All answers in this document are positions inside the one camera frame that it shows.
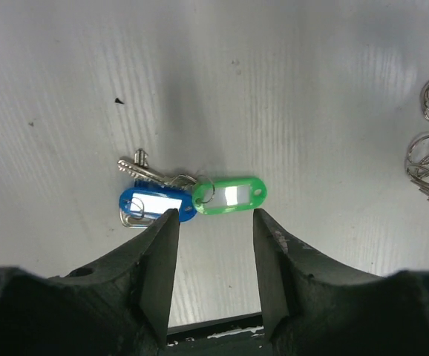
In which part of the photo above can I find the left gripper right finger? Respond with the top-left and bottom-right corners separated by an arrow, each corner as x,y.
252,208 -> 386,342

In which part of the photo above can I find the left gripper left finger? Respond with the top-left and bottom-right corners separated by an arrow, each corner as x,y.
47,208 -> 180,349

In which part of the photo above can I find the green key tag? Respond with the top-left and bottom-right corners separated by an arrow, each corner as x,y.
191,177 -> 268,215

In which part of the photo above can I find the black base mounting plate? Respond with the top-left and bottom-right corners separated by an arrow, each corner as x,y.
158,313 -> 273,356

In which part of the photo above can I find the blue key tag on table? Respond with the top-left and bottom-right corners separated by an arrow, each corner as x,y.
117,148 -> 197,228

